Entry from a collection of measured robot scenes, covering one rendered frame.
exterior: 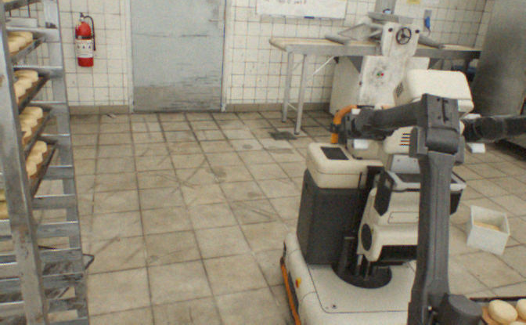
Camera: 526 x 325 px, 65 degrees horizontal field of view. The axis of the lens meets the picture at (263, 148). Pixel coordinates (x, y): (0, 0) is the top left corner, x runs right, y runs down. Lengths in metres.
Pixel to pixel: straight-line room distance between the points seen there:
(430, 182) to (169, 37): 4.04
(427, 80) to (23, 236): 1.18
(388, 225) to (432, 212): 0.73
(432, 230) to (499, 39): 4.29
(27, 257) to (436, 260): 0.76
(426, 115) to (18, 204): 0.80
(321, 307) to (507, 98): 3.64
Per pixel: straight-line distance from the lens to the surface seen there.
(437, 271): 0.91
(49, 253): 1.40
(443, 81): 1.46
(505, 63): 5.02
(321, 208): 1.81
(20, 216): 0.80
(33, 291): 0.89
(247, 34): 4.85
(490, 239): 3.04
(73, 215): 1.32
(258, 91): 5.03
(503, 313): 0.99
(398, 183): 1.42
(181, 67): 4.78
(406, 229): 1.66
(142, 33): 4.68
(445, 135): 0.96
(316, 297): 1.85
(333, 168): 1.74
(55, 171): 1.26
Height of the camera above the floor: 1.48
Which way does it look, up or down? 22 degrees down
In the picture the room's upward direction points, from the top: 5 degrees clockwise
